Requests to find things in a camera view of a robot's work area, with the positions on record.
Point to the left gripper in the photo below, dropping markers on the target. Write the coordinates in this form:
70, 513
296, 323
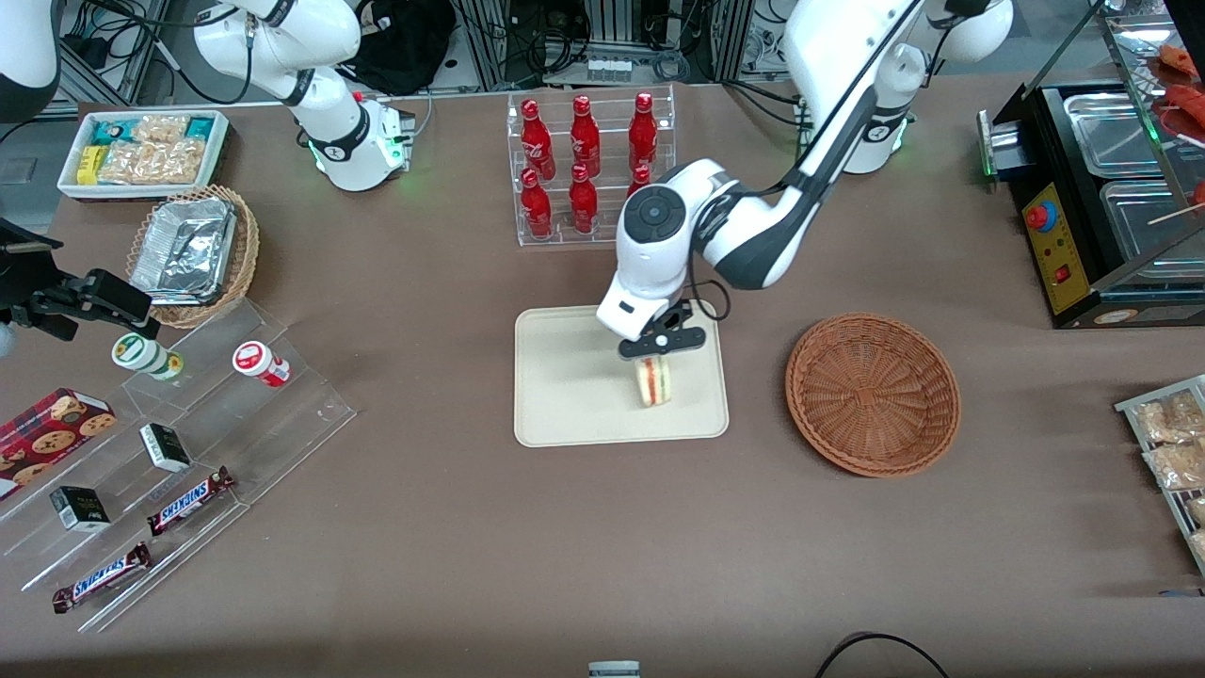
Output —
671, 320

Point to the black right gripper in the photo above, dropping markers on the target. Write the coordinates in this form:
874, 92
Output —
21, 280

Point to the triangular sandwich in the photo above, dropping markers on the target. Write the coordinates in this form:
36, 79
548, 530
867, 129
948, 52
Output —
653, 384

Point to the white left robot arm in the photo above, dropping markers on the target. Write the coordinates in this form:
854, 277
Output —
847, 75

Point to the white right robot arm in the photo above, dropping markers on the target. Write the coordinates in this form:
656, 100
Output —
320, 122

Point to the cream plastic tray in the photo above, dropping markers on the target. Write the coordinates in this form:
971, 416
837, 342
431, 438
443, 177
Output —
565, 395

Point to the silver foil tray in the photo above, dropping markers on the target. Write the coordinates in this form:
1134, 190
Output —
184, 250

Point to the small tan wicker basket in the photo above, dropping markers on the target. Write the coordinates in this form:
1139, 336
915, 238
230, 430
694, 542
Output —
247, 254

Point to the large brown wicker basket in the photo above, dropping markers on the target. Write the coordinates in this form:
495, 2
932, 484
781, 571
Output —
871, 395

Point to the tray of packaged snacks right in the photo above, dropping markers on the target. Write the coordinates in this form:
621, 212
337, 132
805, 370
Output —
1134, 407

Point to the green lid cup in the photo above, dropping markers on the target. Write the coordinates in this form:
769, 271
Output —
141, 353

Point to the red cookie box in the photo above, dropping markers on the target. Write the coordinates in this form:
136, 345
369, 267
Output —
52, 433

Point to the white snack bin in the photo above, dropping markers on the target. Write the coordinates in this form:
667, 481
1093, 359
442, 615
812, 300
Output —
68, 184

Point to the yellow snack packet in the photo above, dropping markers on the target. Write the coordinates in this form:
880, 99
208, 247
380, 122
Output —
88, 165

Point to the small black box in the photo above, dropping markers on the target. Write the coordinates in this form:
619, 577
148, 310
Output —
165, 447
80, 508

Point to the clear acrylic bottle rack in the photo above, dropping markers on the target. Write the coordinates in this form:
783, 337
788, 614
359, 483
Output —
608, 202

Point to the clear rice cracker bag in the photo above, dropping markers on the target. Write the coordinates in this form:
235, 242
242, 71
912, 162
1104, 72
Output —
151, 162
160, 128

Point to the red cola bottle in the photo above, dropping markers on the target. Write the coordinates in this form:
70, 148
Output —
640, 176
536, 141
537, 205
643, 132
583, 201
585, 137

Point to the red lid cup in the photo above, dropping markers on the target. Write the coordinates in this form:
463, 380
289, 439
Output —
256, 362

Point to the teal snack packet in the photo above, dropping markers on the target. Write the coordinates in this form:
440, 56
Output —
109, 131
200, 127

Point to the brown snickers bar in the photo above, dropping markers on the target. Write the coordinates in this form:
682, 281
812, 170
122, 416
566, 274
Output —
188, 501
102, 576

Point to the clear acrylic stepped display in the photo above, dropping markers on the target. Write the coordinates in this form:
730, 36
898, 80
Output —
301, 414

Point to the white power strip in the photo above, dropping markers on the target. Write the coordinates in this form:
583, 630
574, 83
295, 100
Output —
609, 70

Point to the small grey device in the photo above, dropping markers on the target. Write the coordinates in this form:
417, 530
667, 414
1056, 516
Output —
614, 670

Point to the black bag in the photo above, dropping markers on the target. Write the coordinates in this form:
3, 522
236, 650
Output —
400, 47

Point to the black food warmer machine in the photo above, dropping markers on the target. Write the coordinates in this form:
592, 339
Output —
1059, 254

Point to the steel warmer pan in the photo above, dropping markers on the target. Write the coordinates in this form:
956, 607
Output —
1111, 132
1153, 231

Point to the clear fried snack bag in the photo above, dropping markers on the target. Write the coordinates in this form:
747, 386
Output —
1177, 466
1172, 419
1196, 510
1198, 546

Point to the red grilled sausages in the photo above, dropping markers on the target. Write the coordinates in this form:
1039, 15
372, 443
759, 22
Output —
1184, 94

